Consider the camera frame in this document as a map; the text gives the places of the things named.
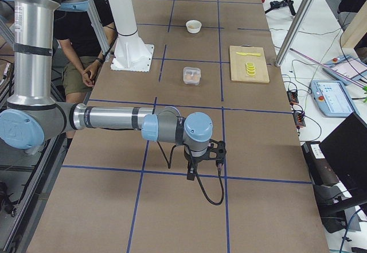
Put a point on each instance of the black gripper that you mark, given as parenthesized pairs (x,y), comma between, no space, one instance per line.
(194,159)

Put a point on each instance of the clear plastic egg box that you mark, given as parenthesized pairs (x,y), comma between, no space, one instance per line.
(191,75)

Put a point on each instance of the white round bowl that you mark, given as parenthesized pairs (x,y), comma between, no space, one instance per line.
(193,26)

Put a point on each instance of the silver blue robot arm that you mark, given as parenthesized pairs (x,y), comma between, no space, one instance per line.
(32,116)

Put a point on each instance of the wooden cutting board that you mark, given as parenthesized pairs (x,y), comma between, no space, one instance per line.
(237,64)

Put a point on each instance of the yellow lemon slice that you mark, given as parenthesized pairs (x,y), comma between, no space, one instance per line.
(250,69)

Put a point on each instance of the orange electronics board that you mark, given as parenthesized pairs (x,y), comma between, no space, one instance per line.
(298,119)
(292,97)

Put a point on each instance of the yellow plastic knife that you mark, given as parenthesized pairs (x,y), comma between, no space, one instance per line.
(248,54)

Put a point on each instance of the black monitor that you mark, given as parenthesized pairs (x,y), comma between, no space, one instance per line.
(338,170)

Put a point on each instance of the near blue teach pendant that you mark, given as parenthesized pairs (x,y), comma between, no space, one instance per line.
(332,98)

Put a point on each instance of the blue teach pendant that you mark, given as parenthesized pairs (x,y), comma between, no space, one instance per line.
(348,66)
(332,98)

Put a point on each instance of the seated person in black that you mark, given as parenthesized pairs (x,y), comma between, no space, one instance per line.
(78,40)

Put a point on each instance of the far blue teach pendant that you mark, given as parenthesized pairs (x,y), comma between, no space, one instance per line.
(348,66)

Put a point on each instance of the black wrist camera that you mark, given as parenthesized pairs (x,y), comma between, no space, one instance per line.
(218,150)

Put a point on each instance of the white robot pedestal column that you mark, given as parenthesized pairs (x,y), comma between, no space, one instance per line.
(131,53)

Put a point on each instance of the black camera tripod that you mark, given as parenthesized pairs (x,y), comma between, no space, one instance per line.
(281,4)

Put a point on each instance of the aluminium frame post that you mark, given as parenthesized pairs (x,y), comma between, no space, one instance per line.
(292,32)

